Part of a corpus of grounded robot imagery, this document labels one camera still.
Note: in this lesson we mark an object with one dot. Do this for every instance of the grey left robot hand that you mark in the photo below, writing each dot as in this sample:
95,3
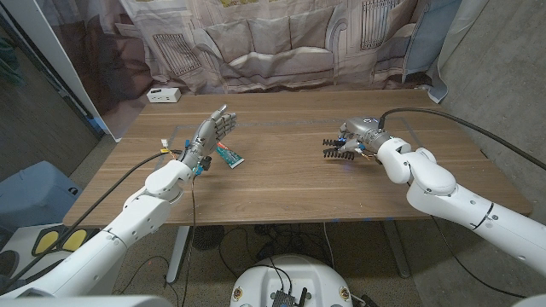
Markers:
205,136

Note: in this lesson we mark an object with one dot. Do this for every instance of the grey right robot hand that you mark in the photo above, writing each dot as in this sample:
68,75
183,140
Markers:
364,130

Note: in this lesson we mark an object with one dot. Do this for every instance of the black claw hair clip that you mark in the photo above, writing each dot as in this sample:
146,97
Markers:
337,154

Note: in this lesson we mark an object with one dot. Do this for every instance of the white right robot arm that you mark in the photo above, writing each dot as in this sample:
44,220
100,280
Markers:
448,192

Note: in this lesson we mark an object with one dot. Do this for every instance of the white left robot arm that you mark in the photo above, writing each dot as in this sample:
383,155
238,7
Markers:
141,217

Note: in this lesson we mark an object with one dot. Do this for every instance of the green red toothpaste tube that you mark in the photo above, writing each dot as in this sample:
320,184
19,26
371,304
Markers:
231,158

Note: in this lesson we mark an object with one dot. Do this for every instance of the white power strip box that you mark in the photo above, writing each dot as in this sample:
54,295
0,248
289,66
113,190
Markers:
164,95

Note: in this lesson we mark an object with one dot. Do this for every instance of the black round floor fan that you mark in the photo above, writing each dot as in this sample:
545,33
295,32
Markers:
207,238

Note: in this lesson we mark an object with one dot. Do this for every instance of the printed sofa backdrop cloth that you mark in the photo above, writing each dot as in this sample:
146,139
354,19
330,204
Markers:
273,42

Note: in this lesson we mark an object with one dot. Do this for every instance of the white table leg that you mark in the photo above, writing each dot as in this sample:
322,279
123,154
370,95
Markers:
177,256

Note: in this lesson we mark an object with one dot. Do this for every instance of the grey table leg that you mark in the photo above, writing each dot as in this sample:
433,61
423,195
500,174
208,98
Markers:
396,251

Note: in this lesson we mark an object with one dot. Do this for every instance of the white partition panel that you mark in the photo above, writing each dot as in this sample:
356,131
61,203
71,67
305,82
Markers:
64,72

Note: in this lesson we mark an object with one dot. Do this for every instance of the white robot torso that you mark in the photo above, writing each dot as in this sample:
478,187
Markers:
298,277

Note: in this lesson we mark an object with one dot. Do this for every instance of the black module on torso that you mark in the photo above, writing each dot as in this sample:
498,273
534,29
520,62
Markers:
283,298

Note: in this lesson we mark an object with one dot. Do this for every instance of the blue grey plastic bin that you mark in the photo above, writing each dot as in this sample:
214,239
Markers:
34,196

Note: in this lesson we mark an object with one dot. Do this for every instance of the floor mat with yellow pads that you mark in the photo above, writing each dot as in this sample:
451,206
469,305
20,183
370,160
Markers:
47,241

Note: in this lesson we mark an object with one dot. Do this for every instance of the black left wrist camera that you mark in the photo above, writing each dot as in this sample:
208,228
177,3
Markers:
206,162

